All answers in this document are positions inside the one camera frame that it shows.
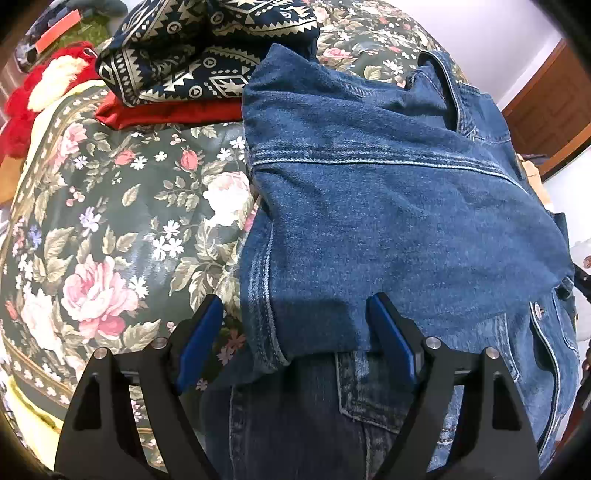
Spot white plush toy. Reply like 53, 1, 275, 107
569, 239, 591, 278

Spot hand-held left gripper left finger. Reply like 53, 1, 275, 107
54, 293, 225, 480

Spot red white fluffy garment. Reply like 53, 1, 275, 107
0, 41, 99, 158

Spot dark blue jeans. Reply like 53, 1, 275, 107
199, 348, 428, 480

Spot tan cloth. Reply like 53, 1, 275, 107
516, 152, 552, 206

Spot floral bed cover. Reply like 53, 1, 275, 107
0, 0, 467, 467

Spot navy white patterned garment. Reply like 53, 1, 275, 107
95, 0, 320, 108

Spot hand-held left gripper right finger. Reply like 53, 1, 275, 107
366, 293, 541, 480

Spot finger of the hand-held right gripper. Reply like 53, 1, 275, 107
556, 262, 591, 303

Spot blue denim jacket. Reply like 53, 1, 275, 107
233, 44, 583, 469

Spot brown wooden panel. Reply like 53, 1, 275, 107
502, 39, 591, 182

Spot green cloth with pink strip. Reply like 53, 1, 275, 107
16, 0, 116, 63

